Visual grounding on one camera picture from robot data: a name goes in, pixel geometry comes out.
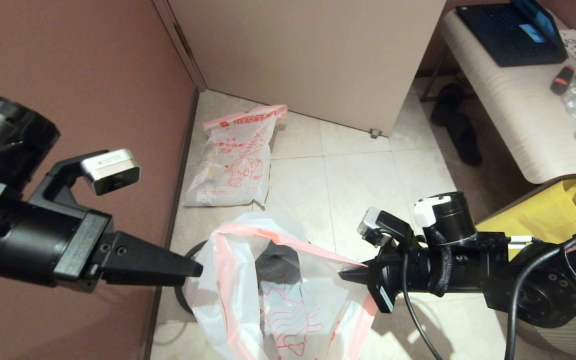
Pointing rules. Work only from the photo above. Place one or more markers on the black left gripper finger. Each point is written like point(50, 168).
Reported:
point(143, 252)
point(143, 274)

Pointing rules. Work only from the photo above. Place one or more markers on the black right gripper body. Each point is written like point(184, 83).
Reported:
point(418, 270)

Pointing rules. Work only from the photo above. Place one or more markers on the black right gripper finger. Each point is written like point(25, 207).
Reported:
point(365, 278)
point(368, 267)

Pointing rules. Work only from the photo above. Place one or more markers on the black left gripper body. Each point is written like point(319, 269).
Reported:
point(53, 245)

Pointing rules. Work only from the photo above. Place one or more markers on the black trash bin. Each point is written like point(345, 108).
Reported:
point(278, 265)

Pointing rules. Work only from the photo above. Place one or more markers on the clear pink-edged new trash bag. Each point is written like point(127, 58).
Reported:
point(233, 280)

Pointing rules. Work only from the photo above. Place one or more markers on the white red-printed used trash bag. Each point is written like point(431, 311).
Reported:
point(238, 165)

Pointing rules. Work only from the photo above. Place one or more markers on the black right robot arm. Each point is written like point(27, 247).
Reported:
point(543, 285)

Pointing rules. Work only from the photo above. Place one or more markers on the yellow fabric tote bag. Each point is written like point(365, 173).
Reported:
point(543, 215)

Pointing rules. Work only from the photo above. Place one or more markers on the black slipper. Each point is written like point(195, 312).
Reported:
point(465, 145)
point(447, 105)

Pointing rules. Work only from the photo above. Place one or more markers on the small metal door stop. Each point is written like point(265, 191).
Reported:
point(375, 133)

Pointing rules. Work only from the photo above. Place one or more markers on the white wood-grain table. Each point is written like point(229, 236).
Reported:
point(508, 100)

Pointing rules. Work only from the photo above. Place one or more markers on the beige door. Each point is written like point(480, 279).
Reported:
point(318, 60)

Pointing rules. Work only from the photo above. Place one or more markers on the black laptop blue screen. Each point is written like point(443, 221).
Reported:
point(508, 35)

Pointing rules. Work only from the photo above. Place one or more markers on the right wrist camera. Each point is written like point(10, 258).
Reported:
point(378, 222)

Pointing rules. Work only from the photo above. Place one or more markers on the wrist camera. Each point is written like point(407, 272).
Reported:
point(113, 172)
point(378, 222)

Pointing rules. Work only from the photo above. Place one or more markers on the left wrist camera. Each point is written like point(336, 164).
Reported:
point(113, 172)

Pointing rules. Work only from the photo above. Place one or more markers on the beige door frame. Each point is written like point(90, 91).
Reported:
point(183, 50)

